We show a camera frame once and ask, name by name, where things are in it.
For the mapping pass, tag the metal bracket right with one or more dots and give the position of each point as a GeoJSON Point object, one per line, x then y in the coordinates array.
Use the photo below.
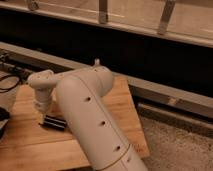
{"type": "Point", "coordinates": [166, 15]}

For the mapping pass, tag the dark object at left edge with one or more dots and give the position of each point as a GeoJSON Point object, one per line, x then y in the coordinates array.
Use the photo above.
{"type": "Point", "coordinates": [4, 118]}

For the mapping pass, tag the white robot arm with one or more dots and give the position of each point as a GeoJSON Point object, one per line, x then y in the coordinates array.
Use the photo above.
{"type": "Point", "coordinates": [79, 95]}

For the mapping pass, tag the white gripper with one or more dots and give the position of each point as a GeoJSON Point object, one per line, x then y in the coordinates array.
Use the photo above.
{"type": "Point", "coordinates": [42, 102]}

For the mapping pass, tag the metal bracket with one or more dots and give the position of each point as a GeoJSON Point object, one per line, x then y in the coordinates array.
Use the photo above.
{"type": "Point", "coordinates": [103, 11]}
{"type": "Point", "coordinates": [166, 15]}

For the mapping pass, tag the black striped eraser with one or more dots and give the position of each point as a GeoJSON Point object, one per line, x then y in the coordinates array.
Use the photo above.
{"type": "Point", "coordinates": [53, 122]}

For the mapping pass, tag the metal bracket middle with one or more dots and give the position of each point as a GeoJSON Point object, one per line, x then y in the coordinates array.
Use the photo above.
{"type": "Point", "coordinates": [103, 11]}

